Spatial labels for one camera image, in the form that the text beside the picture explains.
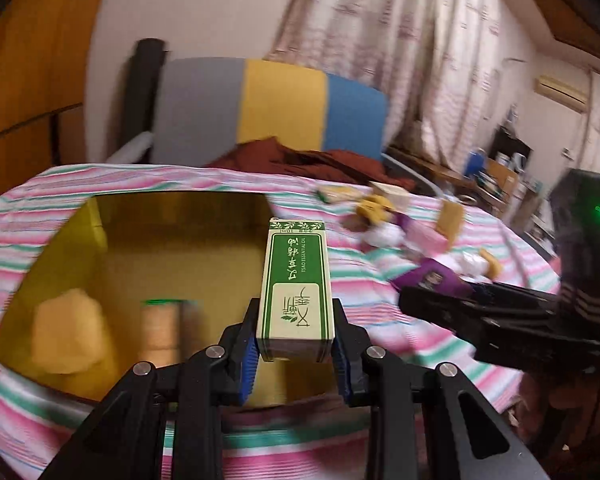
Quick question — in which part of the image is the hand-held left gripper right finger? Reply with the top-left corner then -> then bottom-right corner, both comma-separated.
331,299 -> 551,480

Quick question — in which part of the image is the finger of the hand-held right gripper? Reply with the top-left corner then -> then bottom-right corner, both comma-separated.
460,280 -> 562,312
397,287 -> 486,357

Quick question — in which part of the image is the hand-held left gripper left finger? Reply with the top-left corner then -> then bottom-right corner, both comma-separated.
42,297 -> 261,480

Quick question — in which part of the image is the purple box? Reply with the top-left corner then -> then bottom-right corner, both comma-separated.
392,257 -> 473,301

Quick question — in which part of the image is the green and cream carton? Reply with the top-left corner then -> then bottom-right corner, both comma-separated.
256,217 -> 337,363

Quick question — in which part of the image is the gold cardboard box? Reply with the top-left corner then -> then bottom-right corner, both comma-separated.
0,192 -> 341,406

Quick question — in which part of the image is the person's right hand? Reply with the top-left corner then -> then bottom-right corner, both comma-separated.
517,370 -> 600,466

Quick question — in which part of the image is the small white yellow packet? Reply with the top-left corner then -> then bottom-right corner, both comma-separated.
460,249 -> 503,281

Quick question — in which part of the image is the tan box with green top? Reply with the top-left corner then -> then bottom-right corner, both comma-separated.
140,299 -> 201,356

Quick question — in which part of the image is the white crumpled wrapper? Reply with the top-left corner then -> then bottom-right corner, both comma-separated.
360,222 -> 406,251

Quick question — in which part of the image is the yellow plastic toy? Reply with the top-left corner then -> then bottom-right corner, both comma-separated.
356,197 -> 396,226

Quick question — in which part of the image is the cream cube box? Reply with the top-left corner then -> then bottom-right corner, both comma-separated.
370,181 -> 411,211

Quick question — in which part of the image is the black cabinet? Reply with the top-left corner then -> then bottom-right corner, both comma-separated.
490,126 -> 534,171

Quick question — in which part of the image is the wooden desk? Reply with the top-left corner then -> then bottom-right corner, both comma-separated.
387,146 -> 481,196

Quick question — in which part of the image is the green and yellow packet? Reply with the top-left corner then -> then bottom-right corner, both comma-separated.
316,184 -> 371,204

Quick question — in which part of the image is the maroon cloth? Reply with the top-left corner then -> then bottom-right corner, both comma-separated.
207,137 -> 416,191

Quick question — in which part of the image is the pink green striped cloth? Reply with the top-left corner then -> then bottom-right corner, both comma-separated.
0,162 -> 581,480

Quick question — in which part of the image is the grey yellow blue chair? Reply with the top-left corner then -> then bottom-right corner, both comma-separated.
105,56 -> 461,196

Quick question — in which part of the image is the patterned beige curtain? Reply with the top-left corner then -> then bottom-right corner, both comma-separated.
262,0 -> 600,201

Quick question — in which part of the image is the black rolled mat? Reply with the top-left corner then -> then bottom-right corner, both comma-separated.
122,38 -> 168,146

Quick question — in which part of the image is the wooden wardrobe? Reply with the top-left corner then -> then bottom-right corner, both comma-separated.
0,0 -> 118,206

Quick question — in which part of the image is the wall air conditioner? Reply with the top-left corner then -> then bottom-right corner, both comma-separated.
532,75 -> 591,113

